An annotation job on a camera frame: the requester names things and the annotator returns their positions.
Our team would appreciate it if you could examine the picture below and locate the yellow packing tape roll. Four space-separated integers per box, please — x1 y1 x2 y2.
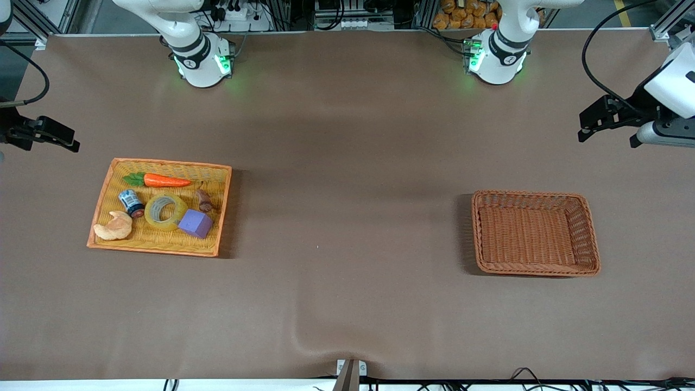
144 193 189 232

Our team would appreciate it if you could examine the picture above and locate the orange-yellow woven tray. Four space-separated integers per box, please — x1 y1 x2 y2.
86 157 233 258

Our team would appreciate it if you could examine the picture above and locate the aluminium frame profile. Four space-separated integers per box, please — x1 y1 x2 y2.
11 0 83 51
649 0 695 43

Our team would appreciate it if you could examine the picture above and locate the purple cube block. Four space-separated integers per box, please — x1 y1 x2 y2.
178 209 213 239

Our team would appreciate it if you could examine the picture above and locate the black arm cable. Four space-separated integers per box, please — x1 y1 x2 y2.
582 0 660 112
0 42 50 108

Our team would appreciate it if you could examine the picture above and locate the small brown toy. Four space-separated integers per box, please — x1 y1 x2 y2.
195 183 214 213

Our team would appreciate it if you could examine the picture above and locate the metal table edge bracket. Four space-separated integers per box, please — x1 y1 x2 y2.
336 358 368 391

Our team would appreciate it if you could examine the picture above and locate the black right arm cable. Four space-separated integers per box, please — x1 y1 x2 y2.
0 42 50 108

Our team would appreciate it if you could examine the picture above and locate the orange bread bag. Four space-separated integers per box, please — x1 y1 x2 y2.
433 0 501 31

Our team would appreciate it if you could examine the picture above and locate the brown wicker basket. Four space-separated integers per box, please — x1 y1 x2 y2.
471 190 602 278

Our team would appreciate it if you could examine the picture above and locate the white power strip with plugs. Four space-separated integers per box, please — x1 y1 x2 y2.
209 0 270 32

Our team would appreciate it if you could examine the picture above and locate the orange toy carrot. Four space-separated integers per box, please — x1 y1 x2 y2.
122 172 193 188

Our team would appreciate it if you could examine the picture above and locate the small blue white can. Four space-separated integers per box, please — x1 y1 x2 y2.
118 189 146 219

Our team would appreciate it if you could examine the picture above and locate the toy croissant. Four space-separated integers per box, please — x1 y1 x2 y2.
93 211 133 241

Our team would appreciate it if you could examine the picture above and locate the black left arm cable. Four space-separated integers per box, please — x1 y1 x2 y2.
582 0 660 112

